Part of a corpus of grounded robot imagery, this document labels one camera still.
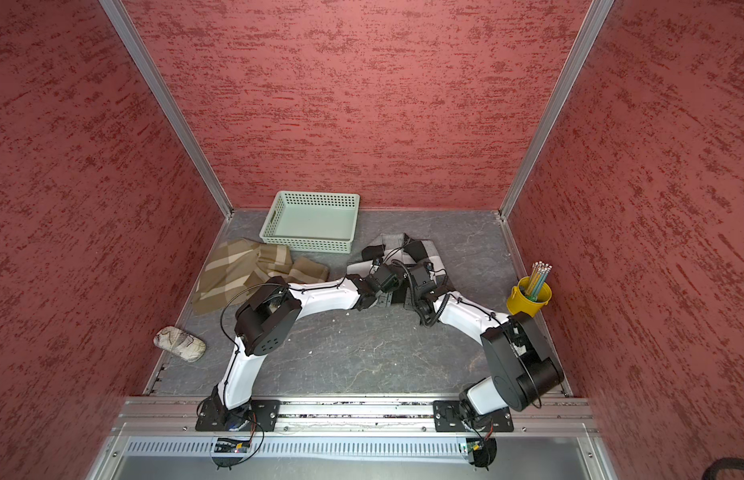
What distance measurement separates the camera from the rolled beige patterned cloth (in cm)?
83

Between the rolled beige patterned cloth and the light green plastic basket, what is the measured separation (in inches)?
15.0

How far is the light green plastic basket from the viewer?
1.05 metres
